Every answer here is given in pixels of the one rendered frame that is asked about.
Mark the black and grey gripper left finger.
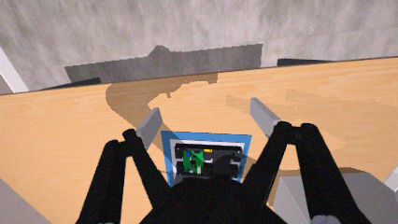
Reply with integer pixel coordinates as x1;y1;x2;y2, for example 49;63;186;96
75;107;192;224

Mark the green circuit board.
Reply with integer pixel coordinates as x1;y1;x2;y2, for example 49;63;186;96
182;150;204;174

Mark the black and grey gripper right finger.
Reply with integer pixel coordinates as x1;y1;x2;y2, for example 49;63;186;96
221;97;372;224

